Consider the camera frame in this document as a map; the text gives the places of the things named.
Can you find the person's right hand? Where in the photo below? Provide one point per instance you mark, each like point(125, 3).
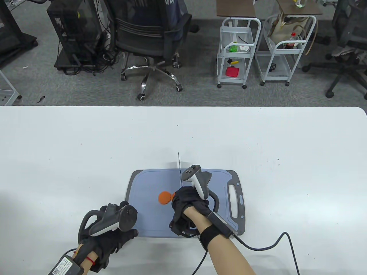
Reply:
point(186, 200)

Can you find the person's left hand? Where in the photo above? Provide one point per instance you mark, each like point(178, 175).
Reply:
point(120, 240)

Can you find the black kitchen knife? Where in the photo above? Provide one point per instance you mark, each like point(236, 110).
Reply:
point(180, 172)

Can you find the blue grey cutting board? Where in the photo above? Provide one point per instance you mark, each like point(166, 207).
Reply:
point(149, 183)

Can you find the person's left forearm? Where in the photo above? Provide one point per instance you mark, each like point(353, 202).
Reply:
point(90, 255)

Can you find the person's right forearm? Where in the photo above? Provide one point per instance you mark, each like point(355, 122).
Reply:
point(226, 257)

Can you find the grey tracking controller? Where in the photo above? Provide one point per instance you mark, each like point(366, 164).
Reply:
point(190, 173)
point(127, 217)

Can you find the red flat container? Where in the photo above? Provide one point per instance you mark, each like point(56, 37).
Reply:
point(232, 71)

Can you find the small black gadget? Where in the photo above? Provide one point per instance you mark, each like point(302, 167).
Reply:
point(272, 67)

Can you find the green crumpled packet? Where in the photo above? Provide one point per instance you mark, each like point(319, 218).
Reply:
point(233, 48)

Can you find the small black floor scrap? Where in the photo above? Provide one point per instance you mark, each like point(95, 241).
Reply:
point(41, 99)

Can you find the small white box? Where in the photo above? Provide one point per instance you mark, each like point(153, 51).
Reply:
point(244, 49)

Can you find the chrome-based black office chair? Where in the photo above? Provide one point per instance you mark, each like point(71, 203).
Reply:
point(143, 34)

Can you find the white metal rack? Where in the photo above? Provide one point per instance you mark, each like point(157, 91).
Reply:
point(5, 94)

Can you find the red-capped cola bottle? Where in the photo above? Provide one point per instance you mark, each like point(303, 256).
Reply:
point(292, 40)

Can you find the beige cloth bag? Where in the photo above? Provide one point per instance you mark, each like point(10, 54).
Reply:
point(279, 31)

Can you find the brown wooden desk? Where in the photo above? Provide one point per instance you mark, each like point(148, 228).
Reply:
point(235, 10)
point(309, 10)

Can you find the black computer tower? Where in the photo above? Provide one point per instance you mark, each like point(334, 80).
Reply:
point(71, 28)

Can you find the black-based office chair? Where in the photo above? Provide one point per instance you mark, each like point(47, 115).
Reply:
point(349, 43)

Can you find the black equipment stand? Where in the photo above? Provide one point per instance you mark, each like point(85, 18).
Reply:
point(11, 37)

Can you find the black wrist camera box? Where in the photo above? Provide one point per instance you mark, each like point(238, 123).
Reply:
point(63, 266)
point(220, 223)

